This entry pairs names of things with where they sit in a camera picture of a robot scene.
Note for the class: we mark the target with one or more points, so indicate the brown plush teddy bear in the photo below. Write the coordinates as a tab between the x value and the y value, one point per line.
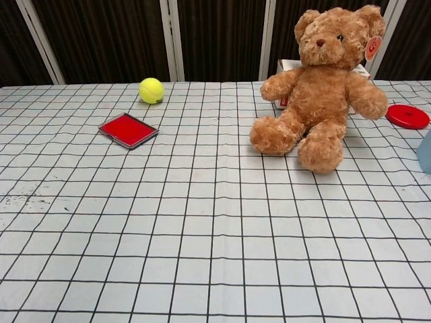
316	101

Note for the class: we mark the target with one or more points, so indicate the white black checkered tablecloth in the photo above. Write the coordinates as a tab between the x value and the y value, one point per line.
202	218

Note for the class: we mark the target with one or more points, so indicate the red ink pad clear case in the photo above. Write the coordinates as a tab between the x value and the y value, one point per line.
128	129

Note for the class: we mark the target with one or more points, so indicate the yellow tennis ball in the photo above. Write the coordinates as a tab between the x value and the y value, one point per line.
151	91

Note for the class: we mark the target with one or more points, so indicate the white cardboard box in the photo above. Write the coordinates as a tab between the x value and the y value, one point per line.
286	65

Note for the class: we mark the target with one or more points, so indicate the black pleated curtain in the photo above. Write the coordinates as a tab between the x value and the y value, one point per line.
101	40

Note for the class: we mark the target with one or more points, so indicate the red round plastic disc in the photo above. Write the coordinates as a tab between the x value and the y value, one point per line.
407	116

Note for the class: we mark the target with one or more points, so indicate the light blue cube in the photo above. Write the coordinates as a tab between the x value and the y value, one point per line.
426	154

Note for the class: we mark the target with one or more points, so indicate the white metal screen post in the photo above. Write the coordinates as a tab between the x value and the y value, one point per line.
267	40
40	40
375	67
171	40

